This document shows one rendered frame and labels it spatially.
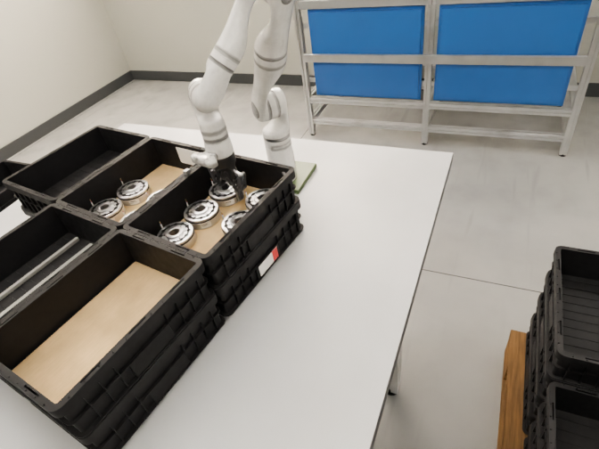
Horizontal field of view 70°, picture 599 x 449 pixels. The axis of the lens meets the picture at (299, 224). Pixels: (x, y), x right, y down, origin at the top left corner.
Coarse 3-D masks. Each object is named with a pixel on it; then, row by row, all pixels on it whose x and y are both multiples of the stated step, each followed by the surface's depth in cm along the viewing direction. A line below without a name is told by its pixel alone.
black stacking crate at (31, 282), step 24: (48, 216) 123; (72, 216) 119; (24, 240) 119; (48, 240) 125; (96, 240) 121; (0, 264) 115; (24, 264) 121; (48, 264) 119; (0, 288) 114; (24, 288) 113; (0, 312) 107
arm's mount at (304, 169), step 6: (300, 162) 162; (306, 162) 162; (300, 168) 159; (306, 168) 158; (312, 168) 158; (300, 174) 156; (306, 174) 156; (294, 180) 154; (300, 180) 153; (306, 180) 154; (300, 186) 150; (294, 192) 150
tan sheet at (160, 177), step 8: (160, 168) 151; (168, 168) 150; (176, 168) 149; (152, 176) 147; (160, 176) 146; (168, 176) 146; (176, 176) 145; (152, 184) 143; (160, 184) 143; (152, 192) 139; (128, 208) 134; (136, 208) 134
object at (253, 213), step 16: (256, 160) 126; (288, 176) 118; (272, 192) 113; (144, 208) 115; (256, 208) 109; (128, 224) 111; (240, 224) 104; (160, 240) 104; (224, 240) 101; (208, 256) 97
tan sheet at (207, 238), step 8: (248, 192) 132; (224, 208) 127; (232, 208) 127; (240, 208) 126; (224, 216) 124; (216, 224) 122; (200, 232) 121; (208, 232) 120; (216, 232) 120; (200, 240) 118; (208, 240) 117; (216, 240) 117; (192, 248) 116; (200, 248) 115; (208, 248) 115
